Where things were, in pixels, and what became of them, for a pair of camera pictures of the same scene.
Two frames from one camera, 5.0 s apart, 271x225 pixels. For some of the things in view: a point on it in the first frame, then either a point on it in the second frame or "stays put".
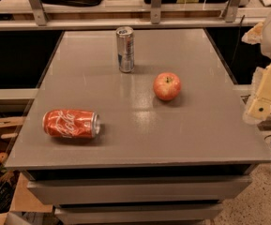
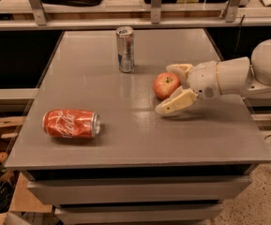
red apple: x=167 y=86 stays put
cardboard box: x=6 y=188 stays put
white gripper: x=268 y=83 to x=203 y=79
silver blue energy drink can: x=125 y=41 stays put
